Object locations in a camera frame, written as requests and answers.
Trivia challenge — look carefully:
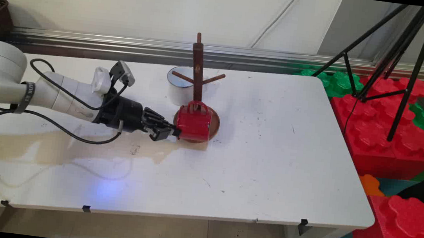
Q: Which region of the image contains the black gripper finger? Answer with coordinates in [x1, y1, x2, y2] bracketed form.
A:
[143, 124, 182, 145]
[142, 107, 174, 129]

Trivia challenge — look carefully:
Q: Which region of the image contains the black tripod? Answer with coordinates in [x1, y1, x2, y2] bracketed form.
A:
[305, 0, 424, 146]

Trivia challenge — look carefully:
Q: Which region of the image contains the wooden mug tree stand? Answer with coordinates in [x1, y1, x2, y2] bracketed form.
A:
[165, 30, 230, 146]

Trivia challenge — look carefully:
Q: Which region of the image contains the black camera cable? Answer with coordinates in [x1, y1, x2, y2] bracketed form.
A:
[25, 57, 130, 114]

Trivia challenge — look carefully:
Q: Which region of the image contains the grey velcro strap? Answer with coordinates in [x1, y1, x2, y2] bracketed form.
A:
[13, 80, 36, 116]

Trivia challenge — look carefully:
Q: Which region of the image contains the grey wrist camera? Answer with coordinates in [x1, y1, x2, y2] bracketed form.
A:
[108, 60, 138, 88]

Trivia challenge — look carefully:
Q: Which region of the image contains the white wall cable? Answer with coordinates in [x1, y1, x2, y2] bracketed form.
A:
[249, 0, 302, 53]

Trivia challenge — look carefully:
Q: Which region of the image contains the aluminium wall rail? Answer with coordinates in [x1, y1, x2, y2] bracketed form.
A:
[5, 21, 424, 95]

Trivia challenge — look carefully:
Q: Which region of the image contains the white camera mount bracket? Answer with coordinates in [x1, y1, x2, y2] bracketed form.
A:
[91, 66, 114, 97]

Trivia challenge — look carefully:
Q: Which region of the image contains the large red foam block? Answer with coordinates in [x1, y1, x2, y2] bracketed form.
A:
[323, 69, 424, 183]

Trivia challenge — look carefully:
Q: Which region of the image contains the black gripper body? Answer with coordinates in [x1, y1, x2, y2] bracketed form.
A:
[97, 92, 148, 134]

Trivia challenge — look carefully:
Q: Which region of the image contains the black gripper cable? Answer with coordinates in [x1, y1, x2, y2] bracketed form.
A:
[0, 102, 125, 157]

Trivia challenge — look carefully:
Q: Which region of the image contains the red speckled enamel mug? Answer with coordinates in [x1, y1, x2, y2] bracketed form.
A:
[174, 99, 214, 143]

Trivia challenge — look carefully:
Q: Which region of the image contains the white enamel mug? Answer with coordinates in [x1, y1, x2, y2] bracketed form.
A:
[164, 64, 207, 109]

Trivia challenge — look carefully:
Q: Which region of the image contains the orange foam piece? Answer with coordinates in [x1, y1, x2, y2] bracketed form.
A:
[357, 173, 387, 198]

